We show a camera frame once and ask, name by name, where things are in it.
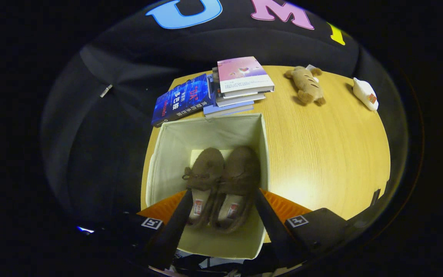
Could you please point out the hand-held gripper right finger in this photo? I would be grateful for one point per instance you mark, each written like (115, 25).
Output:
(273, 231)

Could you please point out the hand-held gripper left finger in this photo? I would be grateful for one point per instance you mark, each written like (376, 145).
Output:
(173, 231)

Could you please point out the brown fuzzy shoe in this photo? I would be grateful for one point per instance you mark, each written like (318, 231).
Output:
(240, 169)
(206, 165)

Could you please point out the cream fabric storage box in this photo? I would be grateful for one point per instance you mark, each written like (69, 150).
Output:
(175, 150)

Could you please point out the lit display screen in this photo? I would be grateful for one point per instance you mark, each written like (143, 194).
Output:
(85, 230)

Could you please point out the dark blue book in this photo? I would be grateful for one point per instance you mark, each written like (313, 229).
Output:
(181, 102)

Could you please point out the pale blue book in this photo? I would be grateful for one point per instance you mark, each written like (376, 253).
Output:
(227, 109)

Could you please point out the white book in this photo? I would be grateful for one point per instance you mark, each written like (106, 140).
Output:
(240, 99)

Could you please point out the tan plush toy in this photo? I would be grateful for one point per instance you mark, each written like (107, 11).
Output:
(308, 86)

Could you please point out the silver metal clip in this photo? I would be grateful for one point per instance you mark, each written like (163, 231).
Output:
(106, 90)

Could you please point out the pink cover book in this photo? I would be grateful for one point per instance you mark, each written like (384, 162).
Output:
(242, 75)

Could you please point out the white plush toy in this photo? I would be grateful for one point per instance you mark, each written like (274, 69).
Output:
(364, 94)

